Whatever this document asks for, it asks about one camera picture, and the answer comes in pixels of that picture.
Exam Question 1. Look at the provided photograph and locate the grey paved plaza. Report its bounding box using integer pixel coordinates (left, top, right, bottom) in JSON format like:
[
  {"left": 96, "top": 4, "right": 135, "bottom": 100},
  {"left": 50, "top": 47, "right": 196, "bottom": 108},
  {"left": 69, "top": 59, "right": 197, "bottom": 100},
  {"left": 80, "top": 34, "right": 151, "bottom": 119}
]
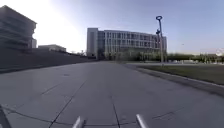
[{"left": 0, "top": 60, "right": 224, "bottom": 128}]

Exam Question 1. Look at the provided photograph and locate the robot's own part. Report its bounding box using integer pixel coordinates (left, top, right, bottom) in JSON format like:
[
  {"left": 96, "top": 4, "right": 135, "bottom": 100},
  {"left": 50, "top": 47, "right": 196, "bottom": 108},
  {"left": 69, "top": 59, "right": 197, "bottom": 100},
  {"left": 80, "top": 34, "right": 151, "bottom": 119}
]
[
  {"left": 135, "top": 113, "right": 150, "bottom": 128},
  {"left": 71, "top": 115, "right": 86, "bottom": 128}
]

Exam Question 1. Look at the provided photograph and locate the tall lamp pole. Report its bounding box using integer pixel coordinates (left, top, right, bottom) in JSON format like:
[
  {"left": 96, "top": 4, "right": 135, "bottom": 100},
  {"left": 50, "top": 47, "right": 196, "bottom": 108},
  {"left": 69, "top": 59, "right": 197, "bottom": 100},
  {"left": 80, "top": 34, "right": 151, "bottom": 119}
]
[{"left": 155, "top": 15, "right": 165, "bottom": 67}]

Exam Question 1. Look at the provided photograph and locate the long grey sloped wall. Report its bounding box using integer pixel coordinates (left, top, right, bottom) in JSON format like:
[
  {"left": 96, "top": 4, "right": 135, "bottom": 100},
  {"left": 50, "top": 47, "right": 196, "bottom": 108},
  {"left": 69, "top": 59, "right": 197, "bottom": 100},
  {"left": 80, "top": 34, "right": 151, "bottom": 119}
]
[{"left": 0, "top": 48, "right": 98, "bottom": 74}]

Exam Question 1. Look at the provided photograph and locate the large pale multi-storey building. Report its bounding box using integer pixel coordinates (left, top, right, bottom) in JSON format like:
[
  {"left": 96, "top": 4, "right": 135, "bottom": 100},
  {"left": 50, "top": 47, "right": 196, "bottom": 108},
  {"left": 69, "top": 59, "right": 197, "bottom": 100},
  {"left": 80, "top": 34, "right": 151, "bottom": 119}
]
[{"left": 86, "top": 27, "right": 168, "bottom": 61}]

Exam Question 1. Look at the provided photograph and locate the row of trees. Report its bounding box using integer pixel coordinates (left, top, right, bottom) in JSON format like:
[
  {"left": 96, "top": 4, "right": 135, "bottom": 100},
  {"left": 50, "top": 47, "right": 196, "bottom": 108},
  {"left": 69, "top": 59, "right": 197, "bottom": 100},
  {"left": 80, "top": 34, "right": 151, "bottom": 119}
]
[{"left": 165, "top": 52, "right": 224, "bottom": 64}]

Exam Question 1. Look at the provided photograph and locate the low flat-roofed building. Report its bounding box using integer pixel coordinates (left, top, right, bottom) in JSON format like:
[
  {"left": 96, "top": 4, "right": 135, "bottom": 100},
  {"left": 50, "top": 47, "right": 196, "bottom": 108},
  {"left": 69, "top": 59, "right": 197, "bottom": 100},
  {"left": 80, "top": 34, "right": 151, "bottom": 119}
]
[{"left": 37, "top": 43, "right": 67, "bottom": 53}]

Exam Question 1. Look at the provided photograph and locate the grey kerb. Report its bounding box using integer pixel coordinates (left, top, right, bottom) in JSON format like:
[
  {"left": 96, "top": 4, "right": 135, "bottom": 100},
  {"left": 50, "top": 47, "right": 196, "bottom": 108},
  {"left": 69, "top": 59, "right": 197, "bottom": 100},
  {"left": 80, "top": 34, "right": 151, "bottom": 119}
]
[{"left": 134, "top": 66, "right": 224, "bottom": 98}]

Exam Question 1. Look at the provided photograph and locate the dark multi-storey building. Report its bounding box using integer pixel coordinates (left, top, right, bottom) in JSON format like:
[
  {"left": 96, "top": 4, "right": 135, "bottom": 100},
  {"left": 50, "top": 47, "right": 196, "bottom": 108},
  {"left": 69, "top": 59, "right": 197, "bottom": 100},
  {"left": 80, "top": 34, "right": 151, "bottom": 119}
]
[{"left": 0, "top": 4, "right": 38, "bottom": 52}]

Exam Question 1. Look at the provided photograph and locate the grass lawn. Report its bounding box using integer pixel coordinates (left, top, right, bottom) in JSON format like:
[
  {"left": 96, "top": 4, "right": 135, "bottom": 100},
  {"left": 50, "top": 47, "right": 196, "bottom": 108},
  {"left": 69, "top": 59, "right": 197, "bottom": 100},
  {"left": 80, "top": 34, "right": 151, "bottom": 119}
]
[{"left": 138, "top": 63, "right": 224, "bottom": 86}]

